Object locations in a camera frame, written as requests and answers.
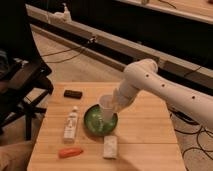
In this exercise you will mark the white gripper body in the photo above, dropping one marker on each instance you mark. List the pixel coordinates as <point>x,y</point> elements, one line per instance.
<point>119,101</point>

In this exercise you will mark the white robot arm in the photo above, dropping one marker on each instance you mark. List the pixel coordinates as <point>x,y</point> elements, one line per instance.
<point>142,75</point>

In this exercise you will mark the green ceramic bowl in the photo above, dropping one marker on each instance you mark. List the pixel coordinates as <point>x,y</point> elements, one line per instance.
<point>95,125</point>

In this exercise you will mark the white folded sponge cloth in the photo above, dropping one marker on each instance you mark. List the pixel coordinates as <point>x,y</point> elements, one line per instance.
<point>110,148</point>

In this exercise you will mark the black rectangular block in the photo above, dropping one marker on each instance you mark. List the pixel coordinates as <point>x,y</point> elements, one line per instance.
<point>73,94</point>

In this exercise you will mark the white plastic bottle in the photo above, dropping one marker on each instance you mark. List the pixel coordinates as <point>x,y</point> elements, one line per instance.
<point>71,126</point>

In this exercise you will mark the orange carrot toy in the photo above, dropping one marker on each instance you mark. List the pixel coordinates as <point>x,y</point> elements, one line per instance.
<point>69,152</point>

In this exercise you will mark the white object on ledge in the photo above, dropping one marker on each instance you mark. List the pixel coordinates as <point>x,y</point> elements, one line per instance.
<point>64,16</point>

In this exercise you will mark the black office chair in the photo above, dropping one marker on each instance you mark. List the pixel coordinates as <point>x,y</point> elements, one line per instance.
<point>22,88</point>

